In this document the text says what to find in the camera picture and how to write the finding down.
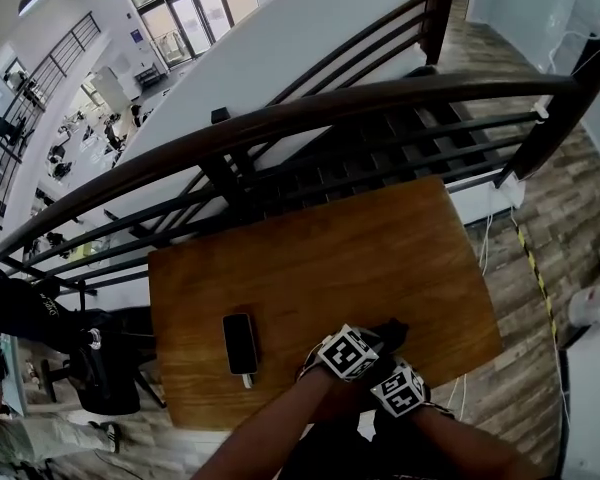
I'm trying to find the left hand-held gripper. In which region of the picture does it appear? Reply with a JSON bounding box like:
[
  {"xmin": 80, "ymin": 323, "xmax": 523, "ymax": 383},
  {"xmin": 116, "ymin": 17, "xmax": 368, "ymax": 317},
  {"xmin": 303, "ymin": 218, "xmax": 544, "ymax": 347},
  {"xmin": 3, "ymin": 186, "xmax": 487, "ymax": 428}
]
[{"xmin": 317, "ymin": 323, "xmax": 395, "ymax": 384}]

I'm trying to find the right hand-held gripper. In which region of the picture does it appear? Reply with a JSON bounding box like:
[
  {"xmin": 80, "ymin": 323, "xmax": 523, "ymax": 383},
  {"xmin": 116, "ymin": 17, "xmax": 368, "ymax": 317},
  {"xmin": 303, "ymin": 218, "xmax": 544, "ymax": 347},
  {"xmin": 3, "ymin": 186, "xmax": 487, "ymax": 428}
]
[{"xmin": 369, "ymin": 356, "xmax": 430, "ymax": 420}]

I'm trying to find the person's right forearm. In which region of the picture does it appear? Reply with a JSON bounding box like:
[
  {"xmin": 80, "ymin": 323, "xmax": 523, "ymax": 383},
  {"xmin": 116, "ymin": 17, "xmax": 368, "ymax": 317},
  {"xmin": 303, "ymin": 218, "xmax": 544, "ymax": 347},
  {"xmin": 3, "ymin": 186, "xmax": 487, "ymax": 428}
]
[{"xmin": 408, "ymin": 407, "xmax": 544, "ymax": 480}]

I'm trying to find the person's left forearm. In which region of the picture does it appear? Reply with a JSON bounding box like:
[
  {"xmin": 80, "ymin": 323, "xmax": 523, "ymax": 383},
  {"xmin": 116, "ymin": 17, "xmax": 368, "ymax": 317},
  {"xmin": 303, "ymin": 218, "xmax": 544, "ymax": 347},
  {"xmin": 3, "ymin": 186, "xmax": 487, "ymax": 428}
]
[{"xmin": 189, "ymin": 367, "xmax": 354, "ymax": 480}]

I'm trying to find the black printed shirt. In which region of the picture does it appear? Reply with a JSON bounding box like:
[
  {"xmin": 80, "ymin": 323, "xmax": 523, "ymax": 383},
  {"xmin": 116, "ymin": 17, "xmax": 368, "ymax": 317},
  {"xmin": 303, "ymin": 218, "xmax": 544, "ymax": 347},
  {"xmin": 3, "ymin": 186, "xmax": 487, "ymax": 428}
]
[{"xmin": 302, "ymin": 412, "xmax": 386, "ymax": 480}]

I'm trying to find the black smartphone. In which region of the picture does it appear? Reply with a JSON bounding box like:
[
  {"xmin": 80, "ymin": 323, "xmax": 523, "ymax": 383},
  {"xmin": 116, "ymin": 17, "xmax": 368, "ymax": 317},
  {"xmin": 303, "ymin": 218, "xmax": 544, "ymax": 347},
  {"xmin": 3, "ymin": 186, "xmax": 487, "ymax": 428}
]
[{"xmin": 222, "ymin": 312, "xmax": 259, "ymax": 377}]

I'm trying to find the yellow black hazard strip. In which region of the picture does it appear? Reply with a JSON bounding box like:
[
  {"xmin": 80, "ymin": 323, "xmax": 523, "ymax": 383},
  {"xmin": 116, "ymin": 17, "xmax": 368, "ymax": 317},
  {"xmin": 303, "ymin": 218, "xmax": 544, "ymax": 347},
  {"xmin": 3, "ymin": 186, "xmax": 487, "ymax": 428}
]
[{"xmin": 513, "ymin": 225, "xmax": 559, "ymax": 342}]

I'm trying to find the white cabinet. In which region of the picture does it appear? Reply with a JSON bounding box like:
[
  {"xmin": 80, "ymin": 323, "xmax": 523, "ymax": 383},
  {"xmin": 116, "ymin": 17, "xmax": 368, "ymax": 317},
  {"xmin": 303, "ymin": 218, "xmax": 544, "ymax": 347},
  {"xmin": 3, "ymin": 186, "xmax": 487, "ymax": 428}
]
[{"xmin": 558, "ymin": 330, "xmax": 600, "ymax": 480}]

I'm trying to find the white plastic bag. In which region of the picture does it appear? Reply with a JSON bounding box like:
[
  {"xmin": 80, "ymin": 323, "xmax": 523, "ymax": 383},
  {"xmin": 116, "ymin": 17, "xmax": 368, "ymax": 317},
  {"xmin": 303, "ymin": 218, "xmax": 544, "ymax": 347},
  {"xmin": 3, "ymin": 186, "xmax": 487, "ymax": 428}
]
[{"xmin": 568, "ymin": 279, "xmax": 600, "ymax": 327}]

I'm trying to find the black mesh office chair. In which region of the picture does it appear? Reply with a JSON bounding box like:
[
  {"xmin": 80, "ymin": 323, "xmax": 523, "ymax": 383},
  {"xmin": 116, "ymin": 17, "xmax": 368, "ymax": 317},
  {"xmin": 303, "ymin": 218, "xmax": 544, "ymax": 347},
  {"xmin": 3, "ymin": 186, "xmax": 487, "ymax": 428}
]
[{"xmin": 39, "ymin": 307, "xmax": 168, "ymax": 416}]

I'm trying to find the dark wooden handrail railing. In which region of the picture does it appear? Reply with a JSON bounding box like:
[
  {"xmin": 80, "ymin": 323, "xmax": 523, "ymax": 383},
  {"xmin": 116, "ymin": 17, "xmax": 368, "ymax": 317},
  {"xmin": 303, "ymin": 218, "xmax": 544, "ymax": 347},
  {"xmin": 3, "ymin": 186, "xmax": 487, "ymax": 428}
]
[{"xmin": 0, "ymin": 70, "xmax": 581, "ymax": 297}]

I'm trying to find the black hanging jacket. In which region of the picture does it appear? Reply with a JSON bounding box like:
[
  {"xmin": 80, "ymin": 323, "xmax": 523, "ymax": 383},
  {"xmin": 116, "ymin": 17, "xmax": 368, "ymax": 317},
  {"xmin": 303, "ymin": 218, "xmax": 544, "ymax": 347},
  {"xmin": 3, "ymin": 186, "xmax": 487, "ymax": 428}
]
[{"xmin": 0, "ymin": 261, "xmax": 84, "ymax": 355}]

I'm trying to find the black shoe rack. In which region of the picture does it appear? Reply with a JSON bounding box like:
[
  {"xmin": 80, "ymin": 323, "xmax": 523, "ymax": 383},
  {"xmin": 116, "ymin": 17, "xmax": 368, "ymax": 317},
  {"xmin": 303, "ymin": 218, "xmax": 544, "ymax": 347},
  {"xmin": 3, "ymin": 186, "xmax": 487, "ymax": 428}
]
[{"xmin": 133, "ymin": 64, "xmax": 164, "ymax": 90}]

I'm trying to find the large glass entrance window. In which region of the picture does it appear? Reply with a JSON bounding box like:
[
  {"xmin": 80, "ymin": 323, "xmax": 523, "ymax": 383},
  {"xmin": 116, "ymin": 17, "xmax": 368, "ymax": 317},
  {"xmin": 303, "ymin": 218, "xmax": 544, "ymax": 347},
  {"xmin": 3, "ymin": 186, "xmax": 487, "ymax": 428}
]
[{"xmin": 116, "ymin": 0, "xmax": 260, "ymax": 71}]

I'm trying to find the black metal balcony railing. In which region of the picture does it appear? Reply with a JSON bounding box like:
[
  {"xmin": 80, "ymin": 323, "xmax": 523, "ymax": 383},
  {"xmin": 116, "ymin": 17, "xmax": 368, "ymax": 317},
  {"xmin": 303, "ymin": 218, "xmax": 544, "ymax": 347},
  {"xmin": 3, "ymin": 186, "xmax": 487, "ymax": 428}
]
[{"xmin": 0, "ymin": 11, "xmax": 103, "ymax": 252}]

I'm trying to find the white floor cable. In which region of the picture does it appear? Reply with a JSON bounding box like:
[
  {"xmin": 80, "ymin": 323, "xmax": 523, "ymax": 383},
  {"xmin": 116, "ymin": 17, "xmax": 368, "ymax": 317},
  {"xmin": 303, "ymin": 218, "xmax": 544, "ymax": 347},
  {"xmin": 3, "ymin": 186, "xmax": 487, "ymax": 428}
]
[{"xmin": 477, "ymin": 202, "xmax": 519, "ymax": 275}]

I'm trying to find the dark wooden post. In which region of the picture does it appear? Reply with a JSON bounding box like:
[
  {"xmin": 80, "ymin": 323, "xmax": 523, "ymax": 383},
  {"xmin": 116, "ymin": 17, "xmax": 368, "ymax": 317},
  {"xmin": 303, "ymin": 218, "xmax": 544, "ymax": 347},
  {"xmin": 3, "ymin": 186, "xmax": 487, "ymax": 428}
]
[
  {"xmin": 513, "ymin": 37, "xmax": 600, "ymax": 180},
  {"xmin": 421, "ymin": 0, "xmax": 457, "ymax": 67}
]

